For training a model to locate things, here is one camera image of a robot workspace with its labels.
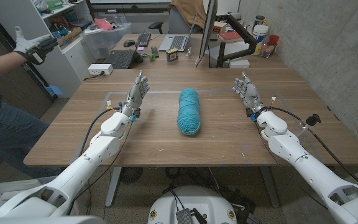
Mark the person's right gloved hand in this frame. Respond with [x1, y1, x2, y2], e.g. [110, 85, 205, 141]
[12, 26, 58, 65]

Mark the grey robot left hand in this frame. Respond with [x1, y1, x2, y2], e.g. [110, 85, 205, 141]
[120, 70, 150, 119]

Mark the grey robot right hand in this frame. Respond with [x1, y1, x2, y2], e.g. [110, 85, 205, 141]
[232, 72, 269, 118]

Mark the teal yarn skein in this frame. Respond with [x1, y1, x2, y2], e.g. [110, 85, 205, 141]
[177, 87, 202, 136]

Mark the clear dispenser bottle black pump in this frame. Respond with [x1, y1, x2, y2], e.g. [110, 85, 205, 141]
[295, 113, 322, 139]

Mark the flat white box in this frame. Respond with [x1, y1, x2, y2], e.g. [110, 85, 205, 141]
[228, 58, 250, 69]

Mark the cardboard box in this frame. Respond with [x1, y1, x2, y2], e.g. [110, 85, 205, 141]
[56, 26, 83, 49]

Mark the large black keyboard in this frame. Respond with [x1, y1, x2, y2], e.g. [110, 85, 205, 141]
[103, 49, 136, 70]

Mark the white shelf cabinet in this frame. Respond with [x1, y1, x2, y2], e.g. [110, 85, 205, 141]
[0, 0, 96, 99]

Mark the white power strip box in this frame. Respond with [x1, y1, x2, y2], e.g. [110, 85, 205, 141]
[88, 63, 114, 76]

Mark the clear plastic container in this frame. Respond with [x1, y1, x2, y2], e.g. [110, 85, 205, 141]
[260, 42, 276, 58]

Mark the blue plastic piece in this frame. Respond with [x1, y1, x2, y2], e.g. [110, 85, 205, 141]
[47, 85, 62, 97]

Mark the small blue yellow box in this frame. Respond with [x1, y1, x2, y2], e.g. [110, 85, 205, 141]
[165, 47, 180, 62]

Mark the small black keyboard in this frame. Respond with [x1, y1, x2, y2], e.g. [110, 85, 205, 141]
[134, 30, 152, 48]

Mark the red book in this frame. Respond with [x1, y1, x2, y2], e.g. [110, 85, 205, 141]
[218, 30, 244, 44]

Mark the white plastic tub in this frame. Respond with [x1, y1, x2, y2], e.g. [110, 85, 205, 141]
[252, 24, 269, 44]

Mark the clear plastic storage bin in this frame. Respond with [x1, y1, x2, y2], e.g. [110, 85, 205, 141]
[82, 21, 133, 60]

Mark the silver laptop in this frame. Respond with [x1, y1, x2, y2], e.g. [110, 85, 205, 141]
[158, 14, 198, 52]

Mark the pink red package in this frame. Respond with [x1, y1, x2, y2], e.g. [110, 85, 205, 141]
[94, 17, 114, 31]

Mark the orange box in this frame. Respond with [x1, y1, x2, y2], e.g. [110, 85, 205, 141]
[212, 21, 228, 34]

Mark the black round fan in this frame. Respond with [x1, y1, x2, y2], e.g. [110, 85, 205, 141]
[119, 167, 144, 184]

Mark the flat computer monitor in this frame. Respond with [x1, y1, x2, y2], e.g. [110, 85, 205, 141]
[195, 0, 219, 66]

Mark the grey office chair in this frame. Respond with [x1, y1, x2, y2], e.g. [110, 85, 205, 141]
[149, 5, 204, 35]

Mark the person in dark shirt jeans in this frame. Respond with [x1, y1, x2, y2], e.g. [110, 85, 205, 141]
[0, 81, 63, 184]

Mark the grey metal table leg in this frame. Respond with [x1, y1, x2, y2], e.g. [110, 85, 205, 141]
[104, 166, 122, 208]
[259, 166, 281, 208]

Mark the brown jacket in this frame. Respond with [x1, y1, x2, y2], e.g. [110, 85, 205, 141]
[170, 0, 207, 29]

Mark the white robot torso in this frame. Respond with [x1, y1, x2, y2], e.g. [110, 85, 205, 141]
[147, 185, 238, 224]

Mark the grey finned electronics box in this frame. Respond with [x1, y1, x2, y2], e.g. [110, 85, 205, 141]
[175, 208, 195, 224]

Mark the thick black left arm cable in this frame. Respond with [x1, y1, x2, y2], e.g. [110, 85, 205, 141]
[78, 107, 122, 156]

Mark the black monitor cable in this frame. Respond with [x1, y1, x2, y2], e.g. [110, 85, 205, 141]
[197, 45, 213, 68]

